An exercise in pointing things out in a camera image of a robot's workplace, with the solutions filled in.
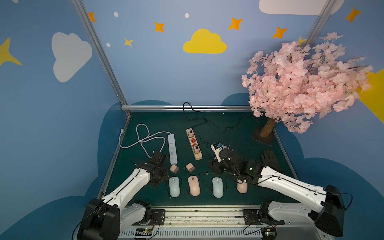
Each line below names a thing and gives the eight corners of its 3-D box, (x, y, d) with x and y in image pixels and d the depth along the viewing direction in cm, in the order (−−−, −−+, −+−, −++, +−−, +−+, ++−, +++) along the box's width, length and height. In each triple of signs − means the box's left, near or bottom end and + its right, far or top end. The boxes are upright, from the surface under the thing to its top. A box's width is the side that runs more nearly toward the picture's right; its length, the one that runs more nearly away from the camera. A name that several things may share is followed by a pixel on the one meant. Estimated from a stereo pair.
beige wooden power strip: (196, 160, 97) (196, 155, 91) (186, 131, 112) (186, 125, 106) (202, 159, 98) (203, 153, 92) (191, 130, 113) (191, 124, 107)
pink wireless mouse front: (190, 197, 82) (190, 195, 80) (187, 178, 89) (187, 176, 87) (201, 195, 83) (201, 193, 81) (197, 176, 90) (197, 174, 88)
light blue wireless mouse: (213, 198, 82) (213, 196, 80) (211, 178, 89) (212, 177, 87) (223, 198, 82) (224, 196, 80) (221, 178, 89) (222, 177, 87)
